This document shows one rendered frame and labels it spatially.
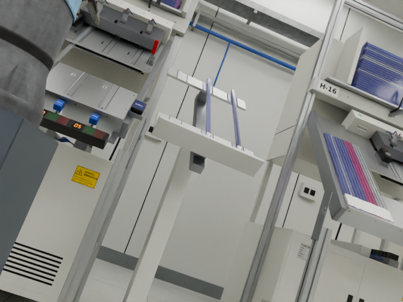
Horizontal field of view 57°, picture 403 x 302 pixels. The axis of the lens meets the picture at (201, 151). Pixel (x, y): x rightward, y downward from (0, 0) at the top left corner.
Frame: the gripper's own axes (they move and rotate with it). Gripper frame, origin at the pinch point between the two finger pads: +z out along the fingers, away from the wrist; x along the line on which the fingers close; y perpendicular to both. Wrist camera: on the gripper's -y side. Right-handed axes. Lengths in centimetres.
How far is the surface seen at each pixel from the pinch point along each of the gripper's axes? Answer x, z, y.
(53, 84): -5.2, 4.9, -28.8
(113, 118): -26.8, 2.2, -35.1
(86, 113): -18.8, 4.2, -35.5
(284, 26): -111, 76, 200
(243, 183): -126, 161, 84
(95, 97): -18.4, 5.2, -27.2
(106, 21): -5.3, 9.9, 18.4
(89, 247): -35, 23, -68
